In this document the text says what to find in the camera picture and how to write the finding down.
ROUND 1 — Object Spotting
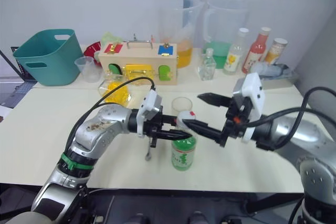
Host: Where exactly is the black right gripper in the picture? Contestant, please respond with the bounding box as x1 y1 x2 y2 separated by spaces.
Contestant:
182 92 254 148

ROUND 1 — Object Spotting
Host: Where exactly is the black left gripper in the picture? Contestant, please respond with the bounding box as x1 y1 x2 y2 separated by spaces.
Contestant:
144 113 194 148

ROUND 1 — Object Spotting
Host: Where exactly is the green juice bottle white cap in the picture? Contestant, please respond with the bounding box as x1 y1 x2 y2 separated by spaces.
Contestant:
171 110 198 172

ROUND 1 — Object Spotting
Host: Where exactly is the clear drinking glass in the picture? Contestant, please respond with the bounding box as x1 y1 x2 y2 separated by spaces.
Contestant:
171 97 193 120

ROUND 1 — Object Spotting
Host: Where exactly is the empty clear square glass bottle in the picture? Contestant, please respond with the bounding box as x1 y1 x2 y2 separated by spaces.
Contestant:
197 48 217 81

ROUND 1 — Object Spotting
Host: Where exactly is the clear bottle yellow flower label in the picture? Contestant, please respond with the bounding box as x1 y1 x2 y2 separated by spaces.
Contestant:
223 27 250 76

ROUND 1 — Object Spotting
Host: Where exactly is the red juice bottle white cap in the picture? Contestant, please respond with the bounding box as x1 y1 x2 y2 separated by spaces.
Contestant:
241 26 272 74

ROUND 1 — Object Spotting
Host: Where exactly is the clear pitcher with green liquid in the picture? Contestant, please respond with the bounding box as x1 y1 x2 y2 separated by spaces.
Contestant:
202 0 249 70

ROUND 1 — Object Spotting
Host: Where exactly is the clear pitcher with yellow liquid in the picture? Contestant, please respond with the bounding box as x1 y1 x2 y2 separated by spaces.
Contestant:
156 0 203 70

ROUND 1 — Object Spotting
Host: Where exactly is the orange drink bottle white cap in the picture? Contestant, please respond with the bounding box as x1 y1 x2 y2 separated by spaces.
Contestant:
263 37 289 66

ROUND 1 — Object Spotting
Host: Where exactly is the wooden latch lock box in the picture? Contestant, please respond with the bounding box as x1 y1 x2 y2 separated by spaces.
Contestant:
98 40 180 87

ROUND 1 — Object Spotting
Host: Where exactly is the grey crumpled cloth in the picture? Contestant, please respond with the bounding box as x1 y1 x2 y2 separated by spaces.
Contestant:
250 61 292 81

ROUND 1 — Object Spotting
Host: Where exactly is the dark rounded knob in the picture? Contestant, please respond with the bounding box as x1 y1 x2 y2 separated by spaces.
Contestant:
187 210 208 224

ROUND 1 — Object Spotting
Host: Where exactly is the small clear measuring cup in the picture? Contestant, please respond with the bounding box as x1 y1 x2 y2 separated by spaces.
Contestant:
74 56 102 83

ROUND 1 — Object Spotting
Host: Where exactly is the crumpled light green bag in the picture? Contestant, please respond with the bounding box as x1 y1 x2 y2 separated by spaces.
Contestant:
100 31 123 46

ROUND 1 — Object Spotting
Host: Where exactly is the red round plastic object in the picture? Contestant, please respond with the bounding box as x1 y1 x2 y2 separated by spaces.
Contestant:
83 40 102 67

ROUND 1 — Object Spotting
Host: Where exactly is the teal plastic basket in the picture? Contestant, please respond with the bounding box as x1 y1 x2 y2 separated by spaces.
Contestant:
13 28 85 87

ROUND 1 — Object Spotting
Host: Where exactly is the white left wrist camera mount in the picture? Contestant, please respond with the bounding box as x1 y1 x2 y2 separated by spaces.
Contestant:
137 89 164 138

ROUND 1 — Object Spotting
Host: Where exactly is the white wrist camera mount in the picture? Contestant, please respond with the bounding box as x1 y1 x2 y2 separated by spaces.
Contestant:
137 89 164 138
232 72 265 144

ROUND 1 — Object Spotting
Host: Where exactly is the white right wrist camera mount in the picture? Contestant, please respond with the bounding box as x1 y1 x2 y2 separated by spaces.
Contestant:
232 72 265 144

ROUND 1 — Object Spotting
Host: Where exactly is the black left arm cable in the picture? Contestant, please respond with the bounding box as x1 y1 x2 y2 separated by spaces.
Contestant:
67 77 158 154

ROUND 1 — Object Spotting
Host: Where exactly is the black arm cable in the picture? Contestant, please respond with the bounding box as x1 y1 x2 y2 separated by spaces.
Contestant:
246 86 336 152
67 77 158 154

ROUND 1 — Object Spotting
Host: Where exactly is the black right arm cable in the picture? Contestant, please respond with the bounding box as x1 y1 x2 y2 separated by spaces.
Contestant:
246 86 336 152

